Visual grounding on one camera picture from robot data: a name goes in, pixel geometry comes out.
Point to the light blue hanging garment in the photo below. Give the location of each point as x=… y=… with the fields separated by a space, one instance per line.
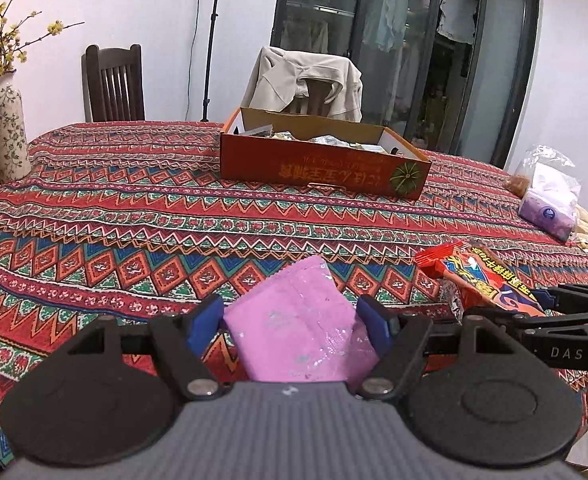
x=386 y=10

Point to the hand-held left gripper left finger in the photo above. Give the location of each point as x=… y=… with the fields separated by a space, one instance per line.
x=206 y=322

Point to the small floral ceramic vase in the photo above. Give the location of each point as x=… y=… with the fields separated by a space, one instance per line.
x=8 y=135

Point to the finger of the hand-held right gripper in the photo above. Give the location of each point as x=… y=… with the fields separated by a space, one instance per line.
x=579 y=297
x=564 y=322

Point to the red cardboard box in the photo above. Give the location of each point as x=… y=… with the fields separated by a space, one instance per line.
x=299 y=170

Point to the clear plastic bag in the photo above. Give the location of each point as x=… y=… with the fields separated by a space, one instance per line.
x=541 y=157

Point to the dark wooden chair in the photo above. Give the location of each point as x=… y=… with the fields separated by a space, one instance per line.
x=113 y=85
x=319 y=97

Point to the red snack bar packet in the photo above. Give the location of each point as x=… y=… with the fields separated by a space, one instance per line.
x=474 y=275

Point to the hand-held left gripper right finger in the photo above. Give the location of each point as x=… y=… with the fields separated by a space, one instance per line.
x=374 y=322

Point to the white hanging garment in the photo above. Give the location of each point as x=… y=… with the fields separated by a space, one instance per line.
x=459 y=10

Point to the beige jacket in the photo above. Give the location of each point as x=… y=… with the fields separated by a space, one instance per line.
x=284 y=75

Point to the glass sliding door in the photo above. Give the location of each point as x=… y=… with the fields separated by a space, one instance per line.
x=414 y=85

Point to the pile of snack packets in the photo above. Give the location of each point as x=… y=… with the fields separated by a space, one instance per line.
x=324 y=141

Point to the pink snack packet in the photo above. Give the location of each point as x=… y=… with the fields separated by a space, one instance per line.
x=289 y=320

